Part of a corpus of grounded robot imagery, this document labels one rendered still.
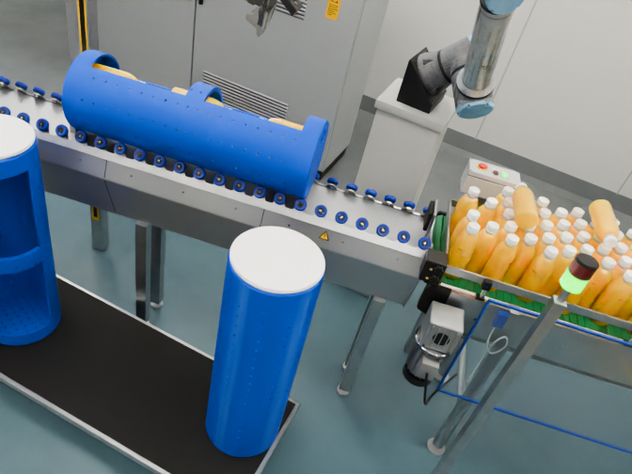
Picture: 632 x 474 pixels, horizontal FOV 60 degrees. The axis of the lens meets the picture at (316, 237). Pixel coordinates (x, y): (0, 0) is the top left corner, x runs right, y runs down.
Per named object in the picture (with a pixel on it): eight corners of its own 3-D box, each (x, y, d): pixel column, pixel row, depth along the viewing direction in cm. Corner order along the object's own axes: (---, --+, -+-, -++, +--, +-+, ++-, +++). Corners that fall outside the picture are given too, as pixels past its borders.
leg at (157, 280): (153, 298, 272) (155, 197, 232) (165, 302, 271) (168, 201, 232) (148, 307, 267) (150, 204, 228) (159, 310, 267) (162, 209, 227)
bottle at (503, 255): (473, 277, 189) (496, 237, 178) (488, 274, 193) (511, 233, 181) (487, 292, 185) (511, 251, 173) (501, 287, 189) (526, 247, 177)
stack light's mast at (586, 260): (547, 290, 161) (575, 249, 151) (569, 296, 161) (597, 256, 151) (550, 304, 156) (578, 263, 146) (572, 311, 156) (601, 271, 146)
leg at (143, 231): (140, 319, 261) (139, 215, 221) (151, 323, 260) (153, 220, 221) (134, 327, 256) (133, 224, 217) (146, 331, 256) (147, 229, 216)
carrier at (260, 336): (278, 461, 205) (279, 394, 227) (328, 301, 150) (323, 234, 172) (200, 455, 201) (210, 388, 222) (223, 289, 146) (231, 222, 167)
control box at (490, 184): (460, 178, 221) (469, 156, 214) (509, 193, 220) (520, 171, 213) (460, 191, 213) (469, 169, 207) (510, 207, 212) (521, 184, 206)
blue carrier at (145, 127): (106, 110, 217) (104, 39, 200) (317, 175, 212) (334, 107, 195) (63, 140, 194) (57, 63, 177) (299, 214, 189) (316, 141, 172)
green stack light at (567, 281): (558, 275, 158) (566, 262, 154) (579, 281, 157) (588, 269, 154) (560, 290, 153) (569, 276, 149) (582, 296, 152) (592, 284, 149)
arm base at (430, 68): (425, 49, 244) (445, 39, 238) (444, 87, 249) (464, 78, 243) (412, 61, 230) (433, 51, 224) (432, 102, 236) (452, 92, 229)
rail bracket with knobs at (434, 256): (418, 265, 190) (428, 244, 183) (438, 272, 189) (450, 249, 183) (416, 284, 182) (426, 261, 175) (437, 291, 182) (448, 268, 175)
